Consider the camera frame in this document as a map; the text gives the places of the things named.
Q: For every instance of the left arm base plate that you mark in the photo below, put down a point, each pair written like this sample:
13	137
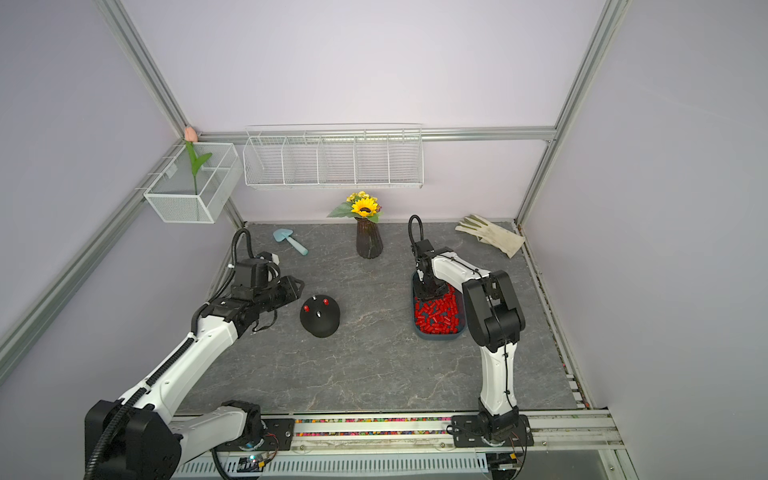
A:
276	435

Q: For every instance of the white mesh wall basket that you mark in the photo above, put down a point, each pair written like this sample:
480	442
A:
171	193

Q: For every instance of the artificial pink tulip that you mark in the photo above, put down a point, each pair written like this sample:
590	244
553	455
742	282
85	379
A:
196	161

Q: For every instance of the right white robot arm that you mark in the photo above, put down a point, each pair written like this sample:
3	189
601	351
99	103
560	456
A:
494	320

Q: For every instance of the pile of red sleeves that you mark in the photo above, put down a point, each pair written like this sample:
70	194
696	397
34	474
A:
440	317

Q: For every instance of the teal handled small tool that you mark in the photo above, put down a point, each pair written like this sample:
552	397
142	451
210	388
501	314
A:
286	235

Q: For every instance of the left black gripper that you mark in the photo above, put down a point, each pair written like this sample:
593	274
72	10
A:
291	290

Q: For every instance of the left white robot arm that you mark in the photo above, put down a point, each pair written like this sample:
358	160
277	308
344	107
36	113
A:
138	437

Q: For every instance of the beige work glove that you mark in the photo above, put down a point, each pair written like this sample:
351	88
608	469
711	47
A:
492	234

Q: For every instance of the dark ribbed vase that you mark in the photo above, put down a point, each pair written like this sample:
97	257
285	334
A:
369	243

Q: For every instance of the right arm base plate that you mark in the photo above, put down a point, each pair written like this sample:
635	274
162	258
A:
485	430

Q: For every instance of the yellow sunflower bouquet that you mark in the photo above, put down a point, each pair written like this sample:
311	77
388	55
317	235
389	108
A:
359	205

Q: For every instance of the teal plastic tray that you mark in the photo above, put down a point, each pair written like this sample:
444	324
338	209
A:
461	307

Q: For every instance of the black dome screw fixture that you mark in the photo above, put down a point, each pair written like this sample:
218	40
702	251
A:
322	321

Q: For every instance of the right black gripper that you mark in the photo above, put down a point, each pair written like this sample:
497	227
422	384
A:
422	296

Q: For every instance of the white wire wall shelf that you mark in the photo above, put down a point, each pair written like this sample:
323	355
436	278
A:
317	156

